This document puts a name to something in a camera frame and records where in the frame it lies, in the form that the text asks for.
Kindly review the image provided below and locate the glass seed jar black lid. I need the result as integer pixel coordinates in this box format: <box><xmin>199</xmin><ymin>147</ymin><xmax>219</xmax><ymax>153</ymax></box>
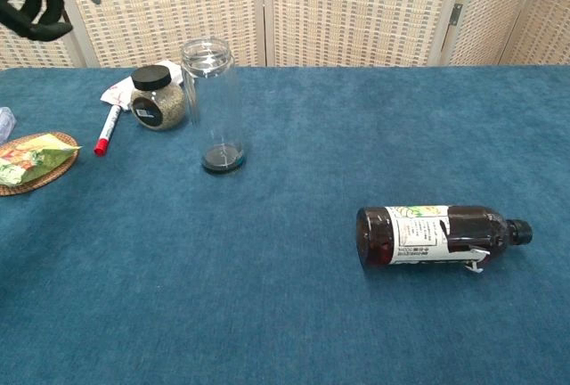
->
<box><xmin>129</xmin><ymin>64</ymin><xmax>186</xmax><ymax>131</ymax></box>

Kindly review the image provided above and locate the woven folding screen panel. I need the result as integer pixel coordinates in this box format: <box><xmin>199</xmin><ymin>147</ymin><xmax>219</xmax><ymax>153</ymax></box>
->
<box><xmin>262</xmin><ymin>0</ymin><xmax>471</xmax><ymax>68</ymax></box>
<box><xmin>438</xmin><ymin>0</ymin><xmax>551</xmax><ymax>67</ymax></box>
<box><xmin>0</xmin><ymin>0</ymin><xmax>88</xmax><ymax>70</ymax></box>
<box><xmin>44</xmin><ymin>0</ymin><xmax>267</xmax><ymax>69</ymax></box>
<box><xmin>501</xmin><ymin>0</ymin><xmax>570</xmax><ymax>66</ymax></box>

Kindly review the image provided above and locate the white marker red cap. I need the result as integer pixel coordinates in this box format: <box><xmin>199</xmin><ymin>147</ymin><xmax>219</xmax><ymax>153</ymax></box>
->
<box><xmin>93</xmin><ymin>103</ymin><xmax>123</xmax><ymax>157</ymax></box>

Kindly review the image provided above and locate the white paper packet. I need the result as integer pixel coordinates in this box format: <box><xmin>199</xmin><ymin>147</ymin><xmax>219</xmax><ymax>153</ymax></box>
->
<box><xmin>100</xmin><ymin>59</ymin><xmax>183</xmax><ymax>112</ymax></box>

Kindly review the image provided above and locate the blue tablecloth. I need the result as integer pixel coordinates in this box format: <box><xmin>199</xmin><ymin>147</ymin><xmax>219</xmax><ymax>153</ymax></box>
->
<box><xmin>0</xmin><ymin>65</ymin><xmax>570</xmax><ymax>385</ymax></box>

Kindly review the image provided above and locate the tall clear glass jar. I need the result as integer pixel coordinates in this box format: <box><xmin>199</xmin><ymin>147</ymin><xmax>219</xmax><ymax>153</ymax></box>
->
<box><xmin>180</xmin><ymin>36</ymin><xmax>247</xmax><ymax>176</ymax></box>

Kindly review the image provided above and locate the clear crumpled plastic bag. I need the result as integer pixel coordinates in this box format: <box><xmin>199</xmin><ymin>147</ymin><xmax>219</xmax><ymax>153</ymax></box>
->
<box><xmin>0</xmin><ymin>106</ymin><xmax>18</xmax><ymax>145</ymax></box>

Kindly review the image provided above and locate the round woven rattan coaster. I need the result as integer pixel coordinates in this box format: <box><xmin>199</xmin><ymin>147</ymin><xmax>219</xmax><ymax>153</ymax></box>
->
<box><xmin>0</xmin><ymin>131</ymin><xmax>80</xmax><ymax>198</ymax></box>

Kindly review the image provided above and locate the brown plastic bottle white label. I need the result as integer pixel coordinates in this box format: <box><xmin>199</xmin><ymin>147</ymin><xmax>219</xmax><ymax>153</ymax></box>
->
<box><xmin>355</xmin><ymin>205</ymin><xmax>533</xmax><ymax>274</ymax></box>

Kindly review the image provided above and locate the green yellow snack packet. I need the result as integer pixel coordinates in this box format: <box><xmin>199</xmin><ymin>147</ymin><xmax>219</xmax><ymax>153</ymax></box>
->
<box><xmin>0</xmin><ymin>133</ymin><xmax>83</xmax><ymax>187</ymax></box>

